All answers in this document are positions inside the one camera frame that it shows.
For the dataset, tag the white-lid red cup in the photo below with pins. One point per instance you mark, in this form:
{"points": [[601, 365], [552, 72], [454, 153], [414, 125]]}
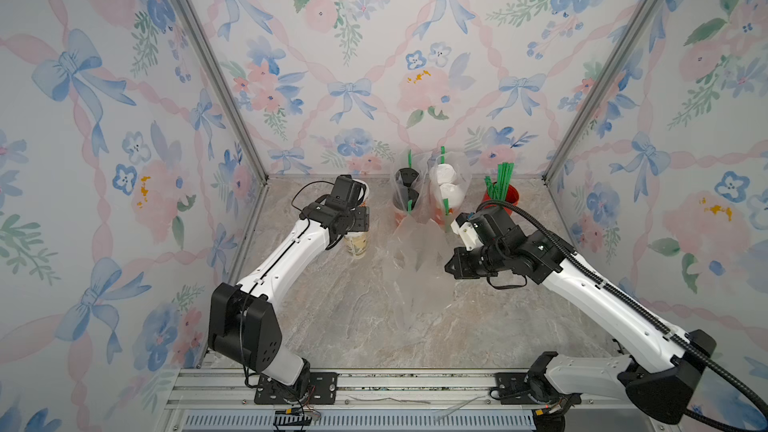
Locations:
{"points": [[455, 194], [445, 174]]}

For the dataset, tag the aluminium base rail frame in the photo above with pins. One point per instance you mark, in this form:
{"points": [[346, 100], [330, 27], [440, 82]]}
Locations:
{"points": [[384, 400]]}

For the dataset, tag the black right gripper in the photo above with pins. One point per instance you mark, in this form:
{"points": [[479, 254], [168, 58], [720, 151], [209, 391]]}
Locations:
{"points": [[475, 260]]}

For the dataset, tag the red straw holder cup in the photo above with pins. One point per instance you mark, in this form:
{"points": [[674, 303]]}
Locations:
{"points": [[511, 195]]}

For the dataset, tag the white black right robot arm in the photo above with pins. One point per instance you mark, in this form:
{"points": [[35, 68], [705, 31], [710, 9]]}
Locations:
{"points": [[660, 365]]}

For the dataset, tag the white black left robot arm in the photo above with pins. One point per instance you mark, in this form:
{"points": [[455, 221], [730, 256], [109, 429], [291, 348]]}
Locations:
{"points": [[243, 324]]}

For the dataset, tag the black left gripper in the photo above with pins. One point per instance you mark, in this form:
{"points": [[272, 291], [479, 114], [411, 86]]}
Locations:
{"points": [[349, 223]]}

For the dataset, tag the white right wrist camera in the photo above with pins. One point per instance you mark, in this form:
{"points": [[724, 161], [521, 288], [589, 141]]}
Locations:
{"points": [[465, 230]]}

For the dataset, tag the green wrapped straws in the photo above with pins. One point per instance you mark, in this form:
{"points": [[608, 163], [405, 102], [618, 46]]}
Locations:
{"points": [[497, 187]]}

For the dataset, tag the right aluminium corner post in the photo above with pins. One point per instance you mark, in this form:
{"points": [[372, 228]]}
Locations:
{"points": [[624, 47]]}

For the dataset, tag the aluminium corner post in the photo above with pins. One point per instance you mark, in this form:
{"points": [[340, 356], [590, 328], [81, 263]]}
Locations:
{"points": [[624, 47], [205, 53]]}

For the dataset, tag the black-lid red cup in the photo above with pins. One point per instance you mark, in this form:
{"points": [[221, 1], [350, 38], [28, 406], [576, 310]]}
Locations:
{"points": [[406, 177], [402, 195]]}

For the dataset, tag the clear plastic carrier bag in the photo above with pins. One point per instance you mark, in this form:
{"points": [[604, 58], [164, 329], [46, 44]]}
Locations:
{"points": [[460, 162]]}

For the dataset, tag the left aluminium corner post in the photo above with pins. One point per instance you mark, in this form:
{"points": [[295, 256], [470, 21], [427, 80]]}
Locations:
{"points": [[205, 53]]}

